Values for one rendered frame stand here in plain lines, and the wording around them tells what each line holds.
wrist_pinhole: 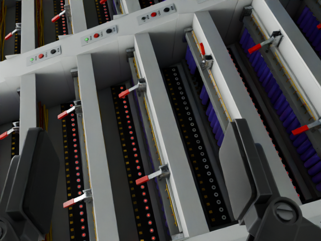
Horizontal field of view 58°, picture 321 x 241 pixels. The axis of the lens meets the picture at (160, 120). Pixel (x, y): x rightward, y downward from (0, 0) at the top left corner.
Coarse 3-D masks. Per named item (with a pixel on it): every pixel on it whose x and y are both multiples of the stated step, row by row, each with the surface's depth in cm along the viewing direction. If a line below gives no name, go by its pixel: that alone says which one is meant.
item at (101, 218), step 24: (72, 72) 94; (96, 96) 83; (72, 120) 101; (96, 120) 79; (72, 144) 96; (96, 144) 75; (72, 168) 92; (96, 168) 72; (72, 192) 88; (96, 192) 68; (72, 216) 84; (96, 216) 65; (72, 240) 80; (96, 240) 68
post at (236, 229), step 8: (320, 200) 56; (304, 208) 56; (312, 208) 56; (320, 208) 56; (304, 216) 56; (312, 216) 55; (208, 232) 58; (216, 232) 58; (224, 232) 58; (232, 232) 57; (240, 232) 57; (184, 240) 59; (192, 240) 58; (200, 240) 58; (208, 240) 58; (216, 240) 57; (224, 240) 57; (232, 240) 57
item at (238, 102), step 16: (192, 16) 88; (208, 16) 87; (176, 32) 92; (208, 32) 83; (176, 48) 99; (208, 48) 81; (224, 48) 80; (224, 64) 77; (224, 80) 74; (240, 80) 74; (192, 96) 95; (224, 96) 76; (240, 96) 72; (240, 112) 69; (256, 112) 69; (256, 128) 67; (208, 144) 85; (272, 144) 65; (272, 160) 63; (288, 176) 61; (224, 192) 78; (288, 192) 59
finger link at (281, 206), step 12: (276, 204) 11; (288, 204) 11; (264, 216) 11; (276, 216) 11; (288, 216) 11; (300, 216) 11; (264, 228) 10; (276, 228) 10; (288, 228) 10; (252, 240) 12; (264, 240) 10; (276, 240) 10; (288, 240) 10
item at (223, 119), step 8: (192, 40) 89; (192, 48) 87; (200, 48) 85; (200, 56) 86; (200, 64) 84; (200, 72) 84; (208, 80) 81; (208, 88) 79; (216, 96) 78; (216, 104) 77; (224, 104) 75; (216, 112) 76; (224, 112) 75; (224, 120) 74; (224, 128) 73
